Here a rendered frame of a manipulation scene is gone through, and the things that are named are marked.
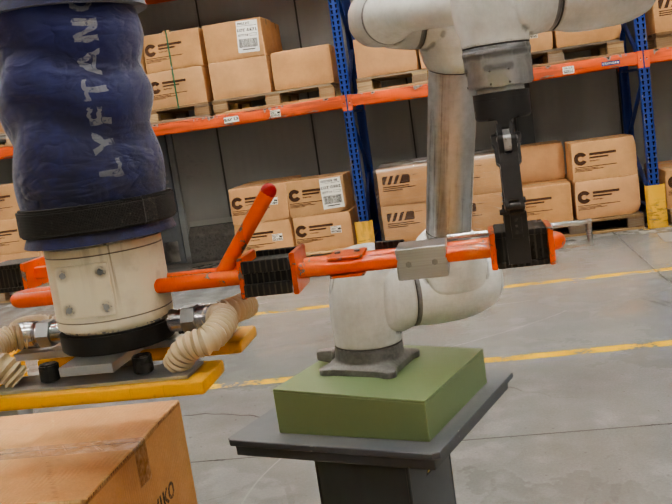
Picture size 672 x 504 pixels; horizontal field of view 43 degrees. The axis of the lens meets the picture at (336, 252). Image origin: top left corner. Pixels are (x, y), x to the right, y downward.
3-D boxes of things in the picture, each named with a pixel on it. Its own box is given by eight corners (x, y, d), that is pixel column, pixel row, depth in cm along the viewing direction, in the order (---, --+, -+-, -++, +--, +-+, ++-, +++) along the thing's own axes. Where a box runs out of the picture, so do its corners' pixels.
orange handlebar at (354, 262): (-60, 322, 130) (-65, 299, 130) (38, 281, 160) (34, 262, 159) (569, 256, 114) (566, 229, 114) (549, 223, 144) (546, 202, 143)
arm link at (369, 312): (326, 337, 202) (316, 245, 198) (400, 325, 205) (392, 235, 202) (342, 355, 186) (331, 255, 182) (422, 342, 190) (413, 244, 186)
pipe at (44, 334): (-27, 385, 121) (-35, 346, 120) (57, 337, 145) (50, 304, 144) (205, 364, 115) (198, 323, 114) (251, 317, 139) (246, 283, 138)
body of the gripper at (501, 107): (472, 93, 120) (480, 160, 122) (471, 93, 112) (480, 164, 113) (527, 86, 119) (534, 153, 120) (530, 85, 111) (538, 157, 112)
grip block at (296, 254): (240, 301, 121) (233, 260, 120) (256, 286, 130) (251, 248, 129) (298, 295, 119) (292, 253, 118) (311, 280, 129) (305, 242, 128)
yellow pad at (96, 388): (-30, 415, 119) (-37, 380, 119) (8, 391, 129) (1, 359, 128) (205, 395, 113) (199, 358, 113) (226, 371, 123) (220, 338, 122)
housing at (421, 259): (398, 282, 118) (394, 250, 118) (402, 272, 125) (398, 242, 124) (449, 276, 117) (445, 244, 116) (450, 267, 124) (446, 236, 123)
